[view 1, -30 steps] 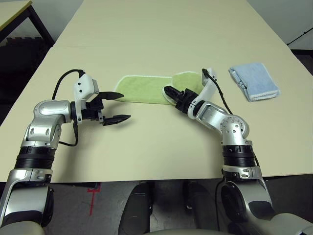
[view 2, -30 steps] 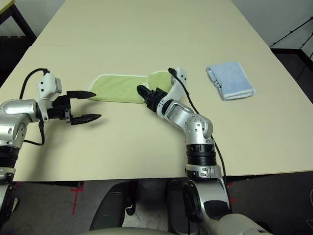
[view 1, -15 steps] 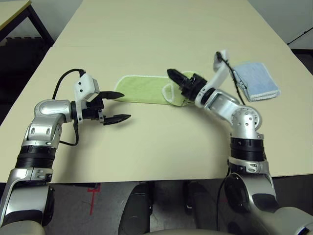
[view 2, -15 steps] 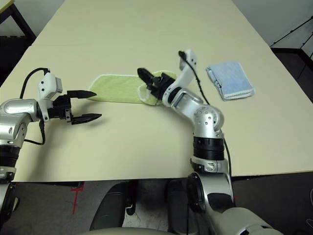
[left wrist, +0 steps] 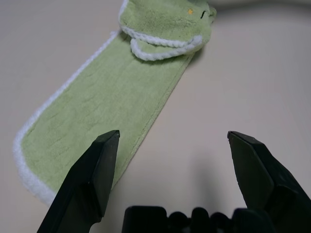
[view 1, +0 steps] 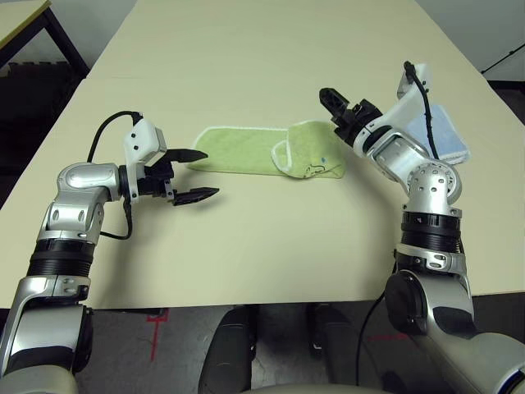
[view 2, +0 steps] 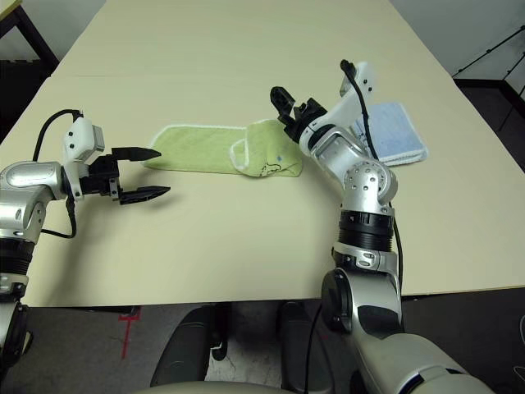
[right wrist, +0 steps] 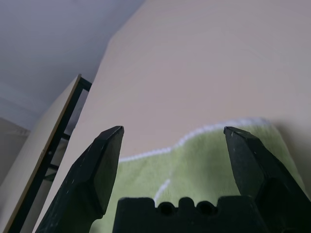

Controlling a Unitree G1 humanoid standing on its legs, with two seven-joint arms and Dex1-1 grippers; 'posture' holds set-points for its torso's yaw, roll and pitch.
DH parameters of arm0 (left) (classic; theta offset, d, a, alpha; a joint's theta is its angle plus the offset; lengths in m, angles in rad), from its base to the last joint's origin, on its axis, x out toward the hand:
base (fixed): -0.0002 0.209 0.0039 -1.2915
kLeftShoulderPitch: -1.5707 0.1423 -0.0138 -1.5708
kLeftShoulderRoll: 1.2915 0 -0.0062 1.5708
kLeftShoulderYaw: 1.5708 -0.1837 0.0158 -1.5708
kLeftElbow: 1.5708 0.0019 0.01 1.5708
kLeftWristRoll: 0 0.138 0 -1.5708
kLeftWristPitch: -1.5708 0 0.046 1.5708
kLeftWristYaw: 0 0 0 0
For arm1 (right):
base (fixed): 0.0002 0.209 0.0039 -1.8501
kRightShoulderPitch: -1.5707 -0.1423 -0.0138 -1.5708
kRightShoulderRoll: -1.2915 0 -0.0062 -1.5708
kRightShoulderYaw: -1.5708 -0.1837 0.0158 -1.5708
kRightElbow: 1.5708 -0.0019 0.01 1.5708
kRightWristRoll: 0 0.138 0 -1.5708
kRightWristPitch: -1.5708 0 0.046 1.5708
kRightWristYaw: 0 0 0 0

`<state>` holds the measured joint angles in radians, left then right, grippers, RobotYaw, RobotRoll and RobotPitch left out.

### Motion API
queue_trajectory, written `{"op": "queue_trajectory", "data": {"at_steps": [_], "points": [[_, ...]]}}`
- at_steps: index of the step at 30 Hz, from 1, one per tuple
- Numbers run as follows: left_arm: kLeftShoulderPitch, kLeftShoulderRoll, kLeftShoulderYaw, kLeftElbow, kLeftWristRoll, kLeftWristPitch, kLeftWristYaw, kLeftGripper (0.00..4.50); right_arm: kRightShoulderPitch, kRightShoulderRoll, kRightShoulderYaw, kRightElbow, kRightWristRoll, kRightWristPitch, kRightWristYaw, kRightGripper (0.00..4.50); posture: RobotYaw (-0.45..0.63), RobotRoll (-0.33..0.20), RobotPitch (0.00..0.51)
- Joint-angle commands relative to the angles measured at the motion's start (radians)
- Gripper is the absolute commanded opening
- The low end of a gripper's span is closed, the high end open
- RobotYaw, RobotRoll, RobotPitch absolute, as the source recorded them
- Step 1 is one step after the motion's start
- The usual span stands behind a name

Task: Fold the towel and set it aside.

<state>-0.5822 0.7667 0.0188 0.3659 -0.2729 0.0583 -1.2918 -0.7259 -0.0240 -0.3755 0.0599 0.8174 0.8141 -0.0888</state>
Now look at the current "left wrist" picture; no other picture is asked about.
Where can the green terry towel white trim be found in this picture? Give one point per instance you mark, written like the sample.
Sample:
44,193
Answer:
97,97

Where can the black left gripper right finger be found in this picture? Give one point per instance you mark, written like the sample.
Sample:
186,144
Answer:
262,174

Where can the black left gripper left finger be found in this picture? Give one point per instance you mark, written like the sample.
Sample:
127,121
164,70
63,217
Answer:
92,174

